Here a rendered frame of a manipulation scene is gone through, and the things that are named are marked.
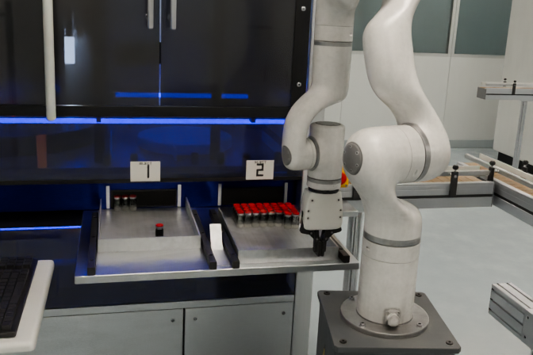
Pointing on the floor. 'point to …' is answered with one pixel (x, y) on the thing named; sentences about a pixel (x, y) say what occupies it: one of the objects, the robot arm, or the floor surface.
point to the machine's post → (299, 334)
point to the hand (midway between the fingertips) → (319, 246)
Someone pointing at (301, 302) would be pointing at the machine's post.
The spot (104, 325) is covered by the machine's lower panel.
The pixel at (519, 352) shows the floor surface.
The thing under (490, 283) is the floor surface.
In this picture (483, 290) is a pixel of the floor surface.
